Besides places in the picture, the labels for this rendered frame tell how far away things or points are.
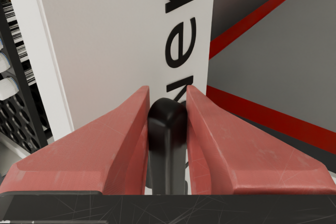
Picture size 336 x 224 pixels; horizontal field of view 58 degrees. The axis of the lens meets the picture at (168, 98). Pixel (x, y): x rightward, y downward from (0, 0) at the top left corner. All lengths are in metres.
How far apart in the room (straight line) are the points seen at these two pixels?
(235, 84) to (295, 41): 0.17
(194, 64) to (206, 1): 0.04
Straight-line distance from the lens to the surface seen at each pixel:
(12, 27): 0.22
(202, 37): 0.19
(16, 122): 0.28
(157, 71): 0.16
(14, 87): 0.24
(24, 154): 0.34
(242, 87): 0.40
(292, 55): 0.50
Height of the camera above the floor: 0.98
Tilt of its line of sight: 41 degrees down
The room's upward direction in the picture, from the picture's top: 129 degrees counter-clockwise
